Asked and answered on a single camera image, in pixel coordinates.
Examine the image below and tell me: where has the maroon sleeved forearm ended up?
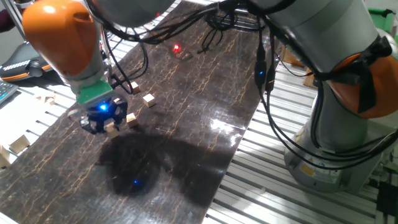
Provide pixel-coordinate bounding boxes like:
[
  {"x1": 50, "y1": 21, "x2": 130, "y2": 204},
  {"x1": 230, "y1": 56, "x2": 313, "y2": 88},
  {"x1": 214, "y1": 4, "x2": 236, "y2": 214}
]
[{"x1": 0, "y1": 8, "x2": 16, "y2": 34}]

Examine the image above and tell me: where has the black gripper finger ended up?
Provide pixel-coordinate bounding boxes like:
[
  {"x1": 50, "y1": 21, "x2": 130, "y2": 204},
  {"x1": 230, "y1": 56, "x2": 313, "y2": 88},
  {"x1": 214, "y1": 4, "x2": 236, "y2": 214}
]
[
  {"x1": 113, "y1": 111, "x2": 128, "y2": 131},
  {"x1": 79, "y1": 117, "x2": 106, "y2": 135}
]

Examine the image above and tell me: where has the small wooden pieces pile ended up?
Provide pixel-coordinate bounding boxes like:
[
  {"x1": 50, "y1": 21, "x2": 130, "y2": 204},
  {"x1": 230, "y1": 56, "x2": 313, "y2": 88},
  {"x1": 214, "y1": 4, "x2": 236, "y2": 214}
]
[{"x1": 33, "y1": 91, "x2": 57, "y2": 107}]

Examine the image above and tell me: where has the aluminium frame post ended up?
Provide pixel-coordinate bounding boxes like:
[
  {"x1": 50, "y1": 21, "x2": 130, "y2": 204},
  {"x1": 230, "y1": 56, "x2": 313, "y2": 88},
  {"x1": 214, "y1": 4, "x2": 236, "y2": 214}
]
[{"x1": 1, "y1": 0, "x2": 27, "y2": 40}]

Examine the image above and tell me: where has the green wrist adapter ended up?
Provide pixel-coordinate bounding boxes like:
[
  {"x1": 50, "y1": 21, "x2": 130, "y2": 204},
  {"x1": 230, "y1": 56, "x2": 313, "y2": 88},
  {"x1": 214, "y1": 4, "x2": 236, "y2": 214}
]
[{"x1": 75, "y1": 80, "x2": 115, "y2": 105}]

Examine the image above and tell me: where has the small board red light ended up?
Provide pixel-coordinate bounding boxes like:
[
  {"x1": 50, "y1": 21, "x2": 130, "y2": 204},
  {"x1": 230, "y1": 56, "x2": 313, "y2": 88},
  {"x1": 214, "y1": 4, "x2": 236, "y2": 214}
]
[{"x1": 172, "y1": 43, "x2": 193, "y2": 62}]

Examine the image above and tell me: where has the black computer keyboard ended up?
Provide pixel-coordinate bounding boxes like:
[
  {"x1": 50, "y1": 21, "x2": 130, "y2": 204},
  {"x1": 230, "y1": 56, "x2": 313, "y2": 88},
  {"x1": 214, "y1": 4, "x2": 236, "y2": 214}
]
[{"x1": 0, "y1": 80, "x2": 19, "y2": 105}]

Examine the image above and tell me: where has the dark marble pattern mat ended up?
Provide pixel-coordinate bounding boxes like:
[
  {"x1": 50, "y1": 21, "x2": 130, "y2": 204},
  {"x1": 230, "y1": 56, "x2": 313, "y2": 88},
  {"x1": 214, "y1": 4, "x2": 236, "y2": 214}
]
[{"x1": 0, "y1": 0, "x2": 268, "y2": 224}]

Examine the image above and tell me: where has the black cable bundle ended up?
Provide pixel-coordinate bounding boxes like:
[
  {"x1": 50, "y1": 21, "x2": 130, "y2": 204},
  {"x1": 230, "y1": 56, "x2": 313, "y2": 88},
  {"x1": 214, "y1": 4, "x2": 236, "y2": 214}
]
[{"x1": 93, "y1": 0, "x2": 398, "y2": 170}]

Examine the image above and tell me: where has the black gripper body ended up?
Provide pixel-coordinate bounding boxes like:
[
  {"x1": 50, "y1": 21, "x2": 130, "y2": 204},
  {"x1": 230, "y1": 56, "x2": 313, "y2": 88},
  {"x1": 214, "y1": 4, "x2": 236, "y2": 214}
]
[{"x1": 80, "y1": 98, "x2": 129, "y2": 125}]

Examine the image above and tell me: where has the orange black teach pendant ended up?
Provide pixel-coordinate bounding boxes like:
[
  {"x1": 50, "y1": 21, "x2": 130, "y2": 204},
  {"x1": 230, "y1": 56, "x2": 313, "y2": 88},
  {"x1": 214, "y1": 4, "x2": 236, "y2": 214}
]
[{"x1": 0, "y1": 42, "x2": 65, "y2": 83}]

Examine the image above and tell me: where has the large wooden block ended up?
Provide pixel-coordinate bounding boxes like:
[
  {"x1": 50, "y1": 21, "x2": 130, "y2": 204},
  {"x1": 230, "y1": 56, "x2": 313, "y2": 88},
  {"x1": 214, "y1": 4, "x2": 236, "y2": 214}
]
[
  {"x1": 8, "y1": 134, "x2": 31, "y2": 155},
  {"x1": 0, "y1": 144, "x2": 12, "y2": 169}
]

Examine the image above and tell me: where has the green felt mat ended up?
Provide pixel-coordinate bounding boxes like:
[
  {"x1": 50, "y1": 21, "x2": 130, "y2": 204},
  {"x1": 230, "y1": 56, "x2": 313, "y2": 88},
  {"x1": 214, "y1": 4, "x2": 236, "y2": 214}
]
[{"x1": 368, "y1": 7, "x2": 395, "y2": 34}]

